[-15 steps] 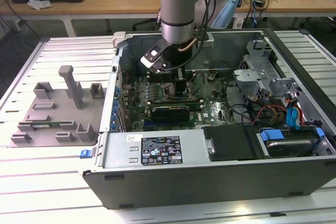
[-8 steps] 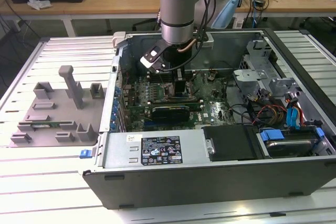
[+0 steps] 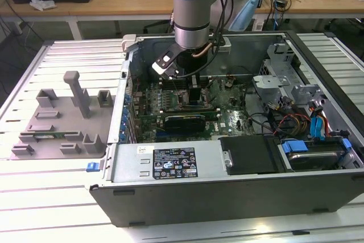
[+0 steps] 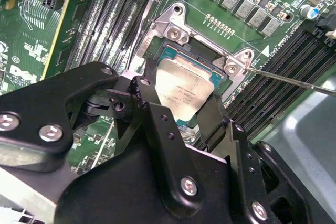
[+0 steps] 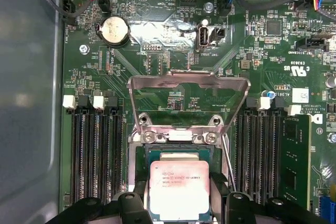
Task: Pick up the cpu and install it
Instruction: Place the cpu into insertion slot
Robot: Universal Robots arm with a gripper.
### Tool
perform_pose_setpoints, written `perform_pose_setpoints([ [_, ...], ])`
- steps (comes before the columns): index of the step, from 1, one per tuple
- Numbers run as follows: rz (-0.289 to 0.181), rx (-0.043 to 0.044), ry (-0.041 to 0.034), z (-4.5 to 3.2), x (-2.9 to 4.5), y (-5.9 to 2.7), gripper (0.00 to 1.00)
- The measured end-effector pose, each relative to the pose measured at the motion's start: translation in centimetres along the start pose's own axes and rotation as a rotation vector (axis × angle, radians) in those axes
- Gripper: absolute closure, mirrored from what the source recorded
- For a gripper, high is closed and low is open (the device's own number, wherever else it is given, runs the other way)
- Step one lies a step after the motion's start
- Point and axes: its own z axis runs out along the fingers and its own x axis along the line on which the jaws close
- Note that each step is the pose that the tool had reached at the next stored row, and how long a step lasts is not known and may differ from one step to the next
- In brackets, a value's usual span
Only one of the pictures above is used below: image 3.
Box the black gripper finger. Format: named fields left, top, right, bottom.
left=188, top=77, right=201, bottom=105

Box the CPU socket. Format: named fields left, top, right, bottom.
left=176, top=88, right=212, bottom=110

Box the black graphics card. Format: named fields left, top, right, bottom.
left=163, top=113, right=207, bottom=134

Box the green motherboard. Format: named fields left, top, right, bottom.
left=129, top=76, right=257, bottom=143

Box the black rating label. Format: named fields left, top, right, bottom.
left=152, top=147, right=199, bottom=180

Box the silver disk bay cage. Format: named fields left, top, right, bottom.
left=252, top=42, right=330, bottom=113

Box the silver power supply unit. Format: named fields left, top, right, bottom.
left=105, top=139, right=230, bottom=184

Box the wooden desk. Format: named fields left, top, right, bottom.
left=0, top=0, right=364, bottom=40

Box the black and silver PC case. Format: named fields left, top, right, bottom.
left=89, top=30, right=364, bottom=228

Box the grey parts rack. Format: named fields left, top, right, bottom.
left=10, top=71, right=117, bottom=160

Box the hard disk in blue carrier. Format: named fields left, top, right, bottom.
left=280, top=137, right=355, bottom=173

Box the green RAM stick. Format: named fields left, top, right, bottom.
left=33, top=131, right=79, bottom=140

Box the white crumpled wrapping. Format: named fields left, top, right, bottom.
left=29, top=0, right=57, bottom=12

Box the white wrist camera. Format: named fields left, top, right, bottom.
left=151, top=44, right=183, bottom=81

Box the grey case handle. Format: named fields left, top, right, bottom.
left=121, top=34, right=138, bottom=53

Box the red yellow wire bundle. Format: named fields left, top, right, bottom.
left=267, top=112, right=312, bottom=140

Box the blue flat cable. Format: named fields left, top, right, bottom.
left=309, top=112, right=329, bottom=141

